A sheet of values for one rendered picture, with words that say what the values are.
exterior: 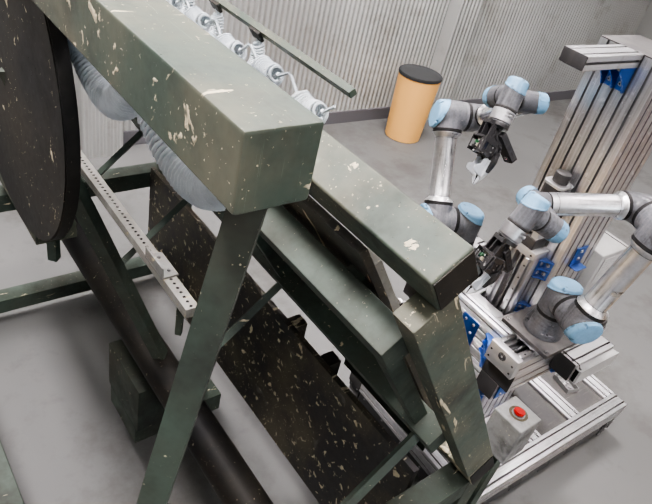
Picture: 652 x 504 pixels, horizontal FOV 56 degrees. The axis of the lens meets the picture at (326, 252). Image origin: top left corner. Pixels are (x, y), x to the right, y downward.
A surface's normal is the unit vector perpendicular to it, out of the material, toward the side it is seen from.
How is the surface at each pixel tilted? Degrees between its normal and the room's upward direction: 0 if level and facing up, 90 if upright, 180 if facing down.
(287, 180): 90
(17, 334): 0
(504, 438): 90
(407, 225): 34
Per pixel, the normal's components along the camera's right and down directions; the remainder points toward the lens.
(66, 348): 0.20, -0.79
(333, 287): -0.27, -0.53
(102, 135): 0.55, 0.58
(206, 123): -0.78, 0.22
